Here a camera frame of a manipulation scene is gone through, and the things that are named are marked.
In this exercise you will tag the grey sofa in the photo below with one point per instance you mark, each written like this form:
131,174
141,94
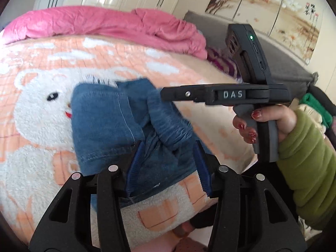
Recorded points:
215,29

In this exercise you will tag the cream folded cloth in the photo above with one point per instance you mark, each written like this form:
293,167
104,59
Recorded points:
319,120

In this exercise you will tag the purple striped pillow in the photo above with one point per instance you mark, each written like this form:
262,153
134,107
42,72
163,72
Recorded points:
223,63

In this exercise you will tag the pink duvet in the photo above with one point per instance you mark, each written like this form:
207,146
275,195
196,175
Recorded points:
105,23

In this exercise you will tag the beige bed sheet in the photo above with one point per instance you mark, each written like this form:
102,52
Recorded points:
199,65

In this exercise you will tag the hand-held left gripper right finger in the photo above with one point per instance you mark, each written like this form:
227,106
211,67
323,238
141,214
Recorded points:
202,170

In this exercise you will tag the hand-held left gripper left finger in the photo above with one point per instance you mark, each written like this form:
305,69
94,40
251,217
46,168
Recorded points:
134,168

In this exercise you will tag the floral wall painting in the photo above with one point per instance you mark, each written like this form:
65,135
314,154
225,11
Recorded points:
275,10

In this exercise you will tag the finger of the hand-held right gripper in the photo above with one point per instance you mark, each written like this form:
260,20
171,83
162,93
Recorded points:
183,94

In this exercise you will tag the person's right forearm green sleeve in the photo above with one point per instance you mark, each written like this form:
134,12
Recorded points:
307,162

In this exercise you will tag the green folded cloth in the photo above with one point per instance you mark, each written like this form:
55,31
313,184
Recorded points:
315,102

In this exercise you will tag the orange fleece blanket bear print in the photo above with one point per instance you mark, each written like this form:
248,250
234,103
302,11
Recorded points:
39,110

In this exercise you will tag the person's pink clothing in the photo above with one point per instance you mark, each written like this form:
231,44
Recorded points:
157,248

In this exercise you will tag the blue denim pants lace trim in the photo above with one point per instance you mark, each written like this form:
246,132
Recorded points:
105,120

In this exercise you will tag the person's right hand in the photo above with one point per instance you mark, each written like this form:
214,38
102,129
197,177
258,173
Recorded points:
284,120

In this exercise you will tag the person's left hand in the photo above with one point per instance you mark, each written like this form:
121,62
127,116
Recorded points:
182,229

